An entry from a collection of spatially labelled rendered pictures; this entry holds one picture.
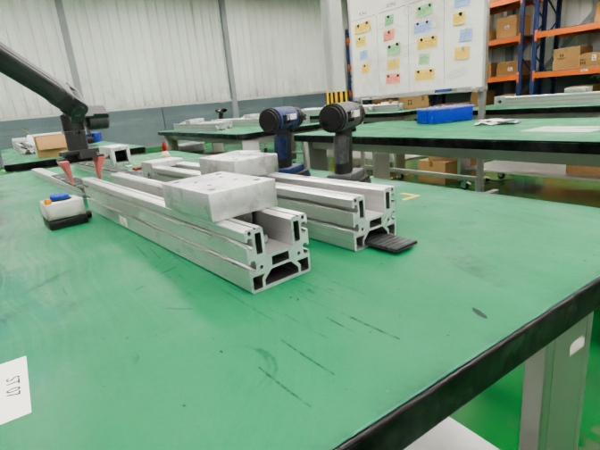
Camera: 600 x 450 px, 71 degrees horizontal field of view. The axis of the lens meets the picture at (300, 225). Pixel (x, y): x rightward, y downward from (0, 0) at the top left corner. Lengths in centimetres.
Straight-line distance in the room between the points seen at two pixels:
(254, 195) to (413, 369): 33
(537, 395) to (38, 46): 1220
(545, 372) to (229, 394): 56
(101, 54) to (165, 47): 168
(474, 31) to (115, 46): 1028
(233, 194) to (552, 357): 57
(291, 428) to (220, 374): 10
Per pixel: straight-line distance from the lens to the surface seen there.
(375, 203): 70
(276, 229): 59
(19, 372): 52
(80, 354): 51
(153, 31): 1303
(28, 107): 1230
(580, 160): 195
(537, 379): 83
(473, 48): 371
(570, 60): 1080
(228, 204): 59
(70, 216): 111
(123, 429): 39
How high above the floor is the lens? 101
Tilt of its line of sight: 16 degrees down
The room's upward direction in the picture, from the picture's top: 5 degrees counter-clockwise
